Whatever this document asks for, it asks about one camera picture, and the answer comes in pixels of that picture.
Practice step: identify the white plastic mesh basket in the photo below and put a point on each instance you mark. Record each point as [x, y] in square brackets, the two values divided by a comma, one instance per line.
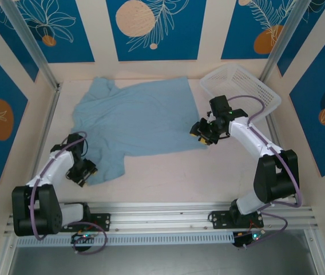
[237, 83]

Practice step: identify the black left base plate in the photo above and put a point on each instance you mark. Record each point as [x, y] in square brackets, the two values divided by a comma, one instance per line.
[102, 222]

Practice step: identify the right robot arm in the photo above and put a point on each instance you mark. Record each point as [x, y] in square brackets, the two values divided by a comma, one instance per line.
[274, 183]

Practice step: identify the grey metal sheet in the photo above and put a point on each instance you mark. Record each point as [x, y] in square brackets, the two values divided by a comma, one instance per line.
[162, 260]

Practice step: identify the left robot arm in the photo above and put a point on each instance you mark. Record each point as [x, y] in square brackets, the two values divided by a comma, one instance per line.
[48, 212]

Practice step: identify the aluminium corner post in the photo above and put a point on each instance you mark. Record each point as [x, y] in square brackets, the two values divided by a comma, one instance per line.
[285, 40]
[30, 40]

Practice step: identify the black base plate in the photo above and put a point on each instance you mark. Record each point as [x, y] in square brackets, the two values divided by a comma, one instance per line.
[221, 219]
[102, 222]

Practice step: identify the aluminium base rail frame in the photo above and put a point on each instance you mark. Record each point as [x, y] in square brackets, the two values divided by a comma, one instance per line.
[156, 215]

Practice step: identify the right circuit board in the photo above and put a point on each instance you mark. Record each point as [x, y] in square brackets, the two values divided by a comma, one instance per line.
[248, 239]

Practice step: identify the light blue printed t-shirt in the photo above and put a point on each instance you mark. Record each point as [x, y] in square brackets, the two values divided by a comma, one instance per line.
[139, 123]

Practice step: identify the circuit board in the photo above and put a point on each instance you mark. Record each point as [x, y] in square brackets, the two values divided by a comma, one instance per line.
[83, 237]
[248, 239]

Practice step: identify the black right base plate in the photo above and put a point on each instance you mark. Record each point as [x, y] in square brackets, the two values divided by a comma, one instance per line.
[221, 219]

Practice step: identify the left circuit board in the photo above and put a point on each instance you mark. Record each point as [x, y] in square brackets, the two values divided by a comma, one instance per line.
[83, 237]

